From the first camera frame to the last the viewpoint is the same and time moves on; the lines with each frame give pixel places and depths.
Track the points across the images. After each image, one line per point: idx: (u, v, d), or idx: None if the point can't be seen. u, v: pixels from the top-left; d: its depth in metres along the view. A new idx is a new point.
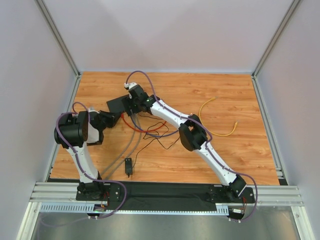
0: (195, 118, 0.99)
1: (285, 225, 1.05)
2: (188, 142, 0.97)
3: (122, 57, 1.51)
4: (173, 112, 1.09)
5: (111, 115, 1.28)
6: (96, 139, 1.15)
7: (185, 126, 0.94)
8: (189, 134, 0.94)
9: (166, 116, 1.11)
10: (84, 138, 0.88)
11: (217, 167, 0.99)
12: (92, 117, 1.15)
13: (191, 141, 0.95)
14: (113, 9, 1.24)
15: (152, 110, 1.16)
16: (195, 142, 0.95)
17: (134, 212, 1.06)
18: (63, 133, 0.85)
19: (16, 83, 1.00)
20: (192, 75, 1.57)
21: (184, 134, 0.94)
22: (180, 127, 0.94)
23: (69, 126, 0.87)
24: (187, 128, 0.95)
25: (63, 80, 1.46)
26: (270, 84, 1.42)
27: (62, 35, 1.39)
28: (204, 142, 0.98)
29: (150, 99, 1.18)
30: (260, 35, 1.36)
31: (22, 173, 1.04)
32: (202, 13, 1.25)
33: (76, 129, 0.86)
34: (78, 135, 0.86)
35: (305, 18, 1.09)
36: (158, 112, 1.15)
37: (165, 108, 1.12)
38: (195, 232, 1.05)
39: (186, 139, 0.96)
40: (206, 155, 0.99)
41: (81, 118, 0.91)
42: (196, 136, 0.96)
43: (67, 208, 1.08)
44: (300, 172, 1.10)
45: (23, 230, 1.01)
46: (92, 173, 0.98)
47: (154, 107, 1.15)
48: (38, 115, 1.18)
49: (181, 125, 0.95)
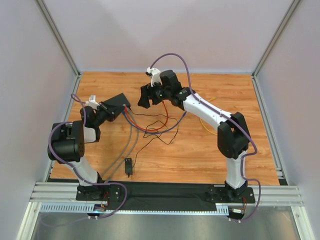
0: (239, 117, 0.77)
1: (285, 225, 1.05)
2: (226, 147, 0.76)
3: (123, 57, 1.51)
4: (212, 107, 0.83)
5: (111, 111, 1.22)
6: (92, 138, 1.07)
7: (227, 127, 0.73)
8: (232, 145, 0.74)
9: (202, 113, 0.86)
10: (80, 154, 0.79)
11: (236, 173, 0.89)
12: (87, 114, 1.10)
13: (233, 152, 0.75)
14: (113, 9, 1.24)
15: (185, 104, 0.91)
16: (235, 149, 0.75)
17: (134, 212, 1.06)
18: (56, 150, 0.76)
19: (16, 83, 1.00)
20: (192, 75, 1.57)
21: (224, 136, 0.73)
22: (220, 127, 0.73)
23: (63, 141, 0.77)
24: (231, 136, 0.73)
25: (63, 80, 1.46)
26: (270, 84, 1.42)
27: (63, 35, 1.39)
28: (242, 152, 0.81)
29: (184, 91, 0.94)
30: (260, 36, 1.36)
31: (22, 173, 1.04)
32: (202, 12, 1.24)
33: (71, 143, 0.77)
34: (74, 151, 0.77)
35: (304, 18, 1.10)
36: (193, 107, 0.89)
37: (202, 102, 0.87)
38: (195, 232, 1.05)
39: (226, 144, 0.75)
40: (237, 164, 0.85)
41: (76, 129, 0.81)
42: (238, 142, 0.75)
43: (67, 208, 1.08)
44: (300, 172, 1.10)
45: (23, 230, 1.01)
46: (91, 178, 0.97)
47: (188, 100, 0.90)
48: (37, 115, 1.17)
49: (226, 131, 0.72)
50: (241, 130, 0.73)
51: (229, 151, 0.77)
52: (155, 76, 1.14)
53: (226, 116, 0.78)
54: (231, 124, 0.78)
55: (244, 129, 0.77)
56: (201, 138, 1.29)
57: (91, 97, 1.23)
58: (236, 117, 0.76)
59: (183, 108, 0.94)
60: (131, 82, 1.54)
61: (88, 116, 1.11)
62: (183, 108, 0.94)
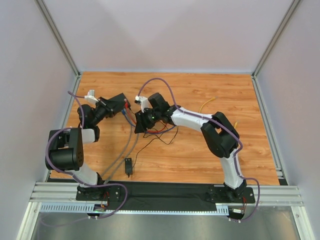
0: (220, 116, 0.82)
1: (285, 225, 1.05)
2: (215, 147, 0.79)
3: (123, 57, 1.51)
4: (195, 114, 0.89)
5: (110, 108, 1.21)
6: (93, 139, 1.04)
7: (209, 126, 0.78)
8: (219, 143, 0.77)
9: (188, 122, 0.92)
10: (79, 163, 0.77)
11: (232, 169, 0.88)
12: (85, 115, 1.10)
13: (223, 150, 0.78)
14: (112, 9, 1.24)
15: (174, 118, 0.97)
16: (224, 147, 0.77)
17: (134, 212, 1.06)
18: (54, 161, 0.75)
19: (16, 83, 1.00)
20: (192, 75, 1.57)
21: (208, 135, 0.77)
22: (203, 127, 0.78)
23: (60, 152, 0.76)
24: (216, 134, 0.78)
25: (63, 80, 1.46)
26: (270, 84, 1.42)
27: (63, 35, 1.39)
28: (233, 150, 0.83)
29: (171, 108, 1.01)
30: (260, 36, 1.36)
31: (22, 173, 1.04)
32: (202, 12, 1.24)
33: (69, 154, 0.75)
34: (73, 161, 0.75)
35: (305, 18, 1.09)
36: (180, 119, 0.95)
37: (187, 112, 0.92)
38: (195, 232, 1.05)
39: (214, 144, 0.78)
40: (231, 162, 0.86)
41: (73, 138, 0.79)
42: (225, 139, 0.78)
43: (67, 208, 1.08)
44: (300, 173, 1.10)
45: (23, 230, 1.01)
46: (92, 181, 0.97)
47: (174, 114, 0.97)
48: (37, 115, 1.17)
49: (209, 130, 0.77)
50: (223, 127, 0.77)
51: (218, 151, 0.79)
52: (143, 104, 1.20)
53: (208, 118, 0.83)
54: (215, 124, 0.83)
55: (229, 126, 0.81)
56: (201, 138, 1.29)
57: (90, 92, 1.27)
58: (217, 116, 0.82)
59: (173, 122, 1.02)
60: (131, 82, 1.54)
61: (86, 116, 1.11)
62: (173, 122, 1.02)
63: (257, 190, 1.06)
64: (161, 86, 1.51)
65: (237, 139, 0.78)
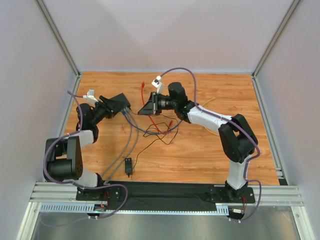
0: (240, 119, 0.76)
1: (285, 225, 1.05)
2: (232, 151, 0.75)
3: (123, 57, 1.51)
4: (213, 114, 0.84)
5: (110, 109, 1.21)
6: (91, 140, 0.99)
7: (228, 129, 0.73)
8: (237, 148, 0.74)
9: (206, 121, 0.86)
10: (78, 174, 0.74)
11: (241, 171, 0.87)
12: (84, 113, 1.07)
13: (239, 156, 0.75)
14: (112, 9, 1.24)
15: (191, 116, 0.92)
16: (240, 151, 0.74)
17: (134, 212, 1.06)
18: (52, 172, 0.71)
19: (16, 83, 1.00)
20: (192, 75, 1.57)
21: (227, 138, 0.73)
22: (222, 129, 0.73)
23: (58, 163, 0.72)
24: (235, 138, 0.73)
25: (63, 80, 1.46)
26: (270, 84, 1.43)
27: (62, 35, 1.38)
28: (247, 155, 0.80)
29: (189, 104, 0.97)
30: (260, 36, 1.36)
31: (22, 173, 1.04)
32: (202, 12, 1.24)
33: (68, 165, 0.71)
34: (71, 173, 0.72)
35: (305, 18, 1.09)
36: (197, 118, 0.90)
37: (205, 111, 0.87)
38: (195, 232, 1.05)
39: (231, 148, 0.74)
40: (242, 167, 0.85)
41: (71, 148, 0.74)
42: (243, 145, 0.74)
43: (67, 208, 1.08)
44: (300, 173, 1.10)
45: (23, 230, 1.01)
46: (92, 183, 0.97)
47: (191, 112, 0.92)
48: (37, 115, 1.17)
49: (228, 133, 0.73)
50: (244, 132, 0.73)
51: (234, 155, 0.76)
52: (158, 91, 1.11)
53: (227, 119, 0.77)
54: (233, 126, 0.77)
55: (248, 130, 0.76)
56: (201, 137, 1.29)
57: (89, 91, 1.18)
58: (237, 119, 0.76)
59: (189, 120, 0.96)
60: (131, 82, 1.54)
61: (85, 114, 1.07)
62: (189, 120, 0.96)
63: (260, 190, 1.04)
64: None
65: (255, 145, 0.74)
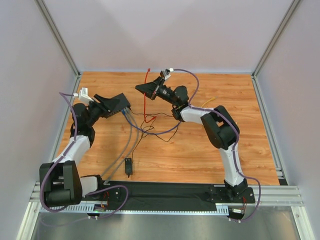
0: (221, 109, 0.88)
1: (286, 225, 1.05)
2: (214, 137, 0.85)
3: (123, 57, 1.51)
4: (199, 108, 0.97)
5: (107, 108, 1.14)
6: (87, 146, 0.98)
7: (209, 116, 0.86)
8: (217, 132, 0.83)
9: (195, 117, 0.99)
10: (78, 198, 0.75)
11: (232, 170, 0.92)
12: (79, 114, 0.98)
13: (221, 141, 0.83)
14: (112, 9, 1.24)
15: (183, 114, 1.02)
16: (222, 137, 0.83)
17: (134, 212, 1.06)
18: (52, 203, 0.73)
19: (16, 83, 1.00)
20: (192, 75, 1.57)
21: (208, 123, 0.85)
22: (203, 116, 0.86)
23: (56, 194, 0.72)
24: (214, 124, 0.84)
25: (63, 80, 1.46)
26: (270, 84, 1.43)
27: (62, 34, 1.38)
28: (232, 144, 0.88)
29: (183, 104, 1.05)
30: (260, 36, 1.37)
31: (22, 173, 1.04)
32: (202, 12, 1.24)
33: (66, 196, 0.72)
34: (71, 201, 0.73)
35: (305, 18, 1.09)
36: (188, 115, 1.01)
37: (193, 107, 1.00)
38: (195, 232, 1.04)
39: (212, 133, 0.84)
40: (229, 156, 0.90)
41: (68, 177, 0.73)
42: (224, 131, 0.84)
43: (67, 208, 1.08)
44: (300, 173, 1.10)
45: (23, 230, 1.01)
46: (92, 187, 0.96)
47: (184, 110, 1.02)
48: (37, 115, 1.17)
49: (207, 119, 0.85)
50: (223, 118, 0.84)
51: (217, 141, 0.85)
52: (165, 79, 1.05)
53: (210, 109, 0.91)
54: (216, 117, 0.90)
55: (230, 119, 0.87)
56: (201, 138, 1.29)
57: (83, 90, 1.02)
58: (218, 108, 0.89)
59: (184, 120, 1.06)
60: (131, 82, 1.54)
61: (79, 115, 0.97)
62: (184, 120, 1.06)
63: (258, 189, 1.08)
64: None
65: (236, 132, 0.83)
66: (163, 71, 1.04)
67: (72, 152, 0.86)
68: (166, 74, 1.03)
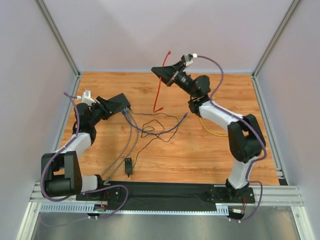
0: (251, 119, 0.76)
1: (286, 225, 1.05)
2: (237, 149, 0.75)
3: (123, 57, 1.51)
4: (225, 111, 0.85)
5: (109, 110, 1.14)
6: (88, 144, 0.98)
7: (237, 126, 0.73)
8: (243, 146, 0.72)
9: (217, 117, 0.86)
10: (78, 189, 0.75)
11: (241, 177, 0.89)
12: (82, 112, 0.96)
13: (244, 155, 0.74)
14: (112, 9, 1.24)
15: (202, 109, 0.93)
16: (246, 151, 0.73)
17: (135, 212, 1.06)
18: (52, 192, 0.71)
19: (16, 83, 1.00)
20: (192, 75, 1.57)
21: (235, 135, 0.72)
22: (231, 125, 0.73)
23: (56, 183, 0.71)
24: (242, 136, 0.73)
25: (63, 80, 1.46)
26: (270, 85, 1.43)
27: (62, 34, 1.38)
28: (253, 157, 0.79)
29: (203, 98, 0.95)
30: (260, 36, 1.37)
31: (22, 173, 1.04)
32: (202, 12, 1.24)
33: (67, 185, 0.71)
34: (71, 190, 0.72)
35: (305, 18, 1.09)
36: (209, 113, 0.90)
37: (217, 107, 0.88)
38: (196, 232, 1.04)
39: (237, 145, 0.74)
40: (245, 168, 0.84)
41: (69, 165, 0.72)
42: (251, 145, 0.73)
43: (67, 208, 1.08)
44: (300, 173, 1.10)
45: (23, 230, 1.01)
46: (92, 186, 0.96)
47: (203, 106, 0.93)
48: (37, 115, 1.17)
49: (236, 129, 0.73)
50: (254, 131, 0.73)
51: (239, 154, 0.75)
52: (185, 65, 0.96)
53: (238, 117, 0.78)
54: (243, 126, 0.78)
55: (258, 131, 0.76)
56: (201, 138, 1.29)
57: (86, 92, 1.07)
58: (248, 118, 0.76)
59: (200, 114, 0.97)
60: (131, 82, 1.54)
61: (82, 113, 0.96)
62: (200, 114, 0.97)
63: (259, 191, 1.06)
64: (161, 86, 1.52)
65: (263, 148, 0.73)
66: (185, 55, 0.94)
67: (74, 145, 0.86)
68: (188, 60, 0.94)
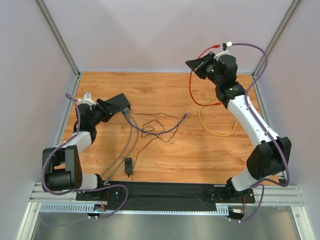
0: (285, 142, 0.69)
1: (286, 225, 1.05)
2: (256, 168, 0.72)
3: (123, 57, 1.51)
4: (260, 121, 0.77)
5: (109, 111, 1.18)
6: (89, 141, 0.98)
7: (268, 151, 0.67)
8: (263, 170, 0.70)
9: (247, 120, 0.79)
10: (78, 183, 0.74)
11: (246, 185, 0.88)
12: (83, 111, 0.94)
13: (260, 176, 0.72)
14: (112, 9, 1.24)
15: (231, 103, 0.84)
16: (265, 173, 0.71)
17: (134, 212, 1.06)
18: (52, 185, 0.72)
19: (16, 83, 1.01)
20: (192, 75, 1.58)
21: (262, 160, 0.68)
22: (261, 148, 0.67)
23: (57, 176, 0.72)
24: (268, 161, 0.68)
25: (63, 80, 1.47)
26: (270, 84, 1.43)
27: (62, 35, 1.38)
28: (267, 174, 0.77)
29: (234, 88, 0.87)
30: (260, 36, 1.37)
31: (22, 173, 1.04)
32: (202, 12, 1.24)
33: (67, 178, 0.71)
34: (71, 184, 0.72)
35: (305, 18, 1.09)
36: (238, 111, 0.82)
37: (251, 110, 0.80)
38: (195, 232, 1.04)
39: (257, 166, 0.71)
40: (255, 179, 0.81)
41: (70, 158, 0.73)
42: (272, 169, 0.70)
43: (67, 208, 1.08)
44: (300, 173, 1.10)
45: (23, 230, 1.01)
46: (92, 185, 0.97)
47: (236, 101, 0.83)
48: (37, 114, 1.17)
49: (265, 154, 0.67)
50: (284, 160, 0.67)
51: (256, 172, 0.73)
52: (217, 55, 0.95)
53: (272, 138, 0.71)
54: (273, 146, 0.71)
55: (285, 155, 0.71)
56: (201, 137, 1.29)
57: (86, 94, 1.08)
58: (282, 142, 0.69)
59: (228, 106, 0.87)
60: (131, 82, 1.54)
61: (84, 113, 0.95)
62: (228, 106, 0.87)
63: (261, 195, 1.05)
64: (161, 86, 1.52)
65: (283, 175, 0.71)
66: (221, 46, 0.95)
67: (74, 141, 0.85)
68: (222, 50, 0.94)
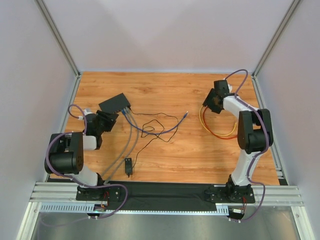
0: (265, 112, 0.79)
1: (286, 225, 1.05)
2: (242, 136, 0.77)
3: (123, 57, 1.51)
4: (242, 102, 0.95)
5: (110, 118, 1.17)
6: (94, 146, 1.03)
7: (248, 116, 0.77)
8: (246, 133, 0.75)
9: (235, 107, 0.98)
10: (79, 166, 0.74)
11: (242, 173, 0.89)
12: (90, 120, 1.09)
13: (246, 144, 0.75)
14: (112, 9, 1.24)
15: (224, 100, 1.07)
16: (249, 140, 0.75)
17: (134, 212, 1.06)
18: (53, 163, 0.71)
19: (15, 83, 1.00)
20: (192, 75, 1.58)
21: (244, 121, 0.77)
22: (242, 112, 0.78)
23: (59, 154, 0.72)
24: (248, 124, 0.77)
25: (63, 80, 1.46)
26: (269, 85, 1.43)
27: (62, 34, 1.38)
28: (257, 151, 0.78)
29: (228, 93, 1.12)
30: (260, 36, 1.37)
31: (22, 173, 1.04)
32: (202, 12, 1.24)
33: (69, 157, 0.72)
34: (72, 164, 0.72)
35: (305, 18, 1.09)
36: (229, 103, 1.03)
37: (238, 99, 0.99)
38: (196, 232, 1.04)
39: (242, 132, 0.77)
40: (247, 160, 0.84)
41: (74, 140, 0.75)
42: (256, 136, 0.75)
43: (67, 208, 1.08)
44: (300, 173, 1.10)
45: (23, 230, 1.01)
46: (92, 182, 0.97)
47: (227, 98, 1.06)
48: (37, 114, 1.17)
49: (244, 116, 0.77)
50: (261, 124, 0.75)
51: (243, 141, 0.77)
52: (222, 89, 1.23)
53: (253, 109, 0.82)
54: (256, 118, 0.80)
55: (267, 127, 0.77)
56: (201, 137, 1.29)
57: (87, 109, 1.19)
58: (262, 112, 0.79)
59: (224, 105, 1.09)
60: (131, 82, 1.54)
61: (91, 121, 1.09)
62: (224, 105, 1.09)
63: (262, 195, 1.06)
64: (161, 86, 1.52)
65: (267, 143, 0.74)
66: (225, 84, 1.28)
67: None
68: None
